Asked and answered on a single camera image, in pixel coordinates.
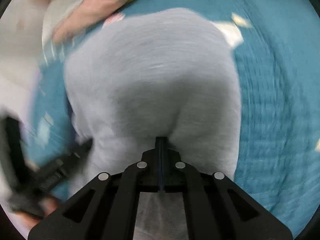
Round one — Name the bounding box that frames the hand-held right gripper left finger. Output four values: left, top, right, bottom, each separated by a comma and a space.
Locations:
27, 137, 162, 240

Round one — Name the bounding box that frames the teal quilted bed cover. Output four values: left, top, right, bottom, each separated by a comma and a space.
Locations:
32, 0, 320, 238

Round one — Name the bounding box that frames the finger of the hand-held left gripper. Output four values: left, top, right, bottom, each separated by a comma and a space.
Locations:
32, 139, 93, 190

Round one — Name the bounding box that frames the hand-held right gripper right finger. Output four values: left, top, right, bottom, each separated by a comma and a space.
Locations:
160, 137, 293, 240

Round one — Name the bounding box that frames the grey and navy zip jacket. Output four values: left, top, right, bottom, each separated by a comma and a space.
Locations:
64, 7, 242, 240

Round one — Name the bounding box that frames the pink and green duvet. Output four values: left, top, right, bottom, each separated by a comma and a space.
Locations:
51, 0, 173, 43

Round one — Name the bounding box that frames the person's left hand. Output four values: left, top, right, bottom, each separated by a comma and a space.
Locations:
12, 197, 60, 228

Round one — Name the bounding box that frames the white pillow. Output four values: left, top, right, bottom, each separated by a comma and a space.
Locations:
42, 0, 88, 55

